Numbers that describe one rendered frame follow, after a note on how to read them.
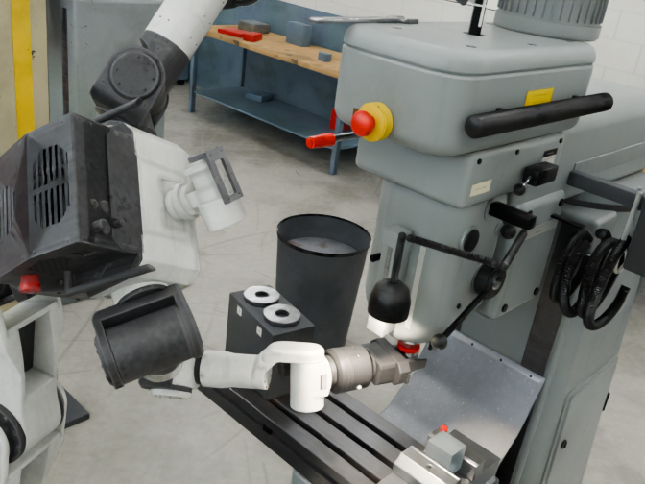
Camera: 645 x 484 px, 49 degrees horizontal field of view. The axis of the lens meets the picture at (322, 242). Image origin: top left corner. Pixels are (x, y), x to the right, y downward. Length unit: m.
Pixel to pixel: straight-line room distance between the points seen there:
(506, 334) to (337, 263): 1.66
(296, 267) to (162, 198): 2.25
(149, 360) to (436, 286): 0.52
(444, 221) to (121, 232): 0.54
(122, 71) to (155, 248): 0.29
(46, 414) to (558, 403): 1.17
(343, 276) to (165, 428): 1.06
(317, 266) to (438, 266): 2.09
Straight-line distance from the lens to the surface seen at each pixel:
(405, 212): 1.29
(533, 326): 1.76
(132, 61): 1.23
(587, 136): 1.56
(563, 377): 1.82
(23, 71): 2.70
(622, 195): 1.50
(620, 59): 5.71
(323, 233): 3.77
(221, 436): 3.16
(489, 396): 1.84
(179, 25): 1.29
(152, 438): 3.15
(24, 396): 1.54
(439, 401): 1.88
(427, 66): 1.07
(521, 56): 1.18
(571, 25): 1.42
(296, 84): 7.63
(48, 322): 1.53
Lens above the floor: 2.04
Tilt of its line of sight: 24 degrees down
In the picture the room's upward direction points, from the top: 8 degrees clockwise
